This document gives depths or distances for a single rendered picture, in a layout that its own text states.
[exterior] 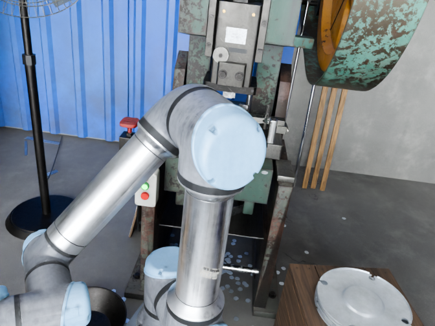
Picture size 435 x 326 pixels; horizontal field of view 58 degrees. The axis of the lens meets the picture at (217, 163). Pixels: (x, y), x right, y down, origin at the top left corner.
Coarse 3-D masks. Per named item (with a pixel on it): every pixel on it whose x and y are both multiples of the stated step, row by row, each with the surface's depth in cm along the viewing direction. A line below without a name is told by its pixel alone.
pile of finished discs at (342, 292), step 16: (336, 272) 133; (352, 272) 134; (368, 272) 134; (320, 288) 126; (336, 288) 126; (352, 288) 126; (368, 288) 128; (384, 288) 129; (320, 304) 120; (336, 304) 120; (352, 304) 120; (368, 304) 121; (384, 304) 122; (400, 304) 123; (336, 320) 114; (352, 320) 115; (368, 320) 116; (384, 320) 117; (400, 320) 117
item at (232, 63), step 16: (224, 0) 133; (240, 0) 133; (224, 16) 132; (240, 16) 132; (256, 16) 131; (224, 32) 134; (240, 32) 134; (256, 32) 134; (224, 48) 136; (240, 48) 136; (224, 64) 136; (240, 64) 136; (224, 80) 139; (240, 80) 138
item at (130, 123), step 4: (124, 120) 136; (128, 120) 136; (132, 120) 136; (136, 120) 137; (120, 124) 134; (124, 124) 133; (128, 124) 133; (132, 124) 134; (136, 124) 134; (128, 128) 137; (132, 128) 134; (128, 132) 138
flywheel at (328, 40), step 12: (324, 0) 159; (336, 0) 151; (348, 0) 133; (324, 12) 158; (336, 12) 149; (348, 12) 137; (324, 24) 156; (336, 24) 146; (324, 36) 153; (336, 36) 144; (324, 48) 147; (336, 48) 141; (324, 60) 142
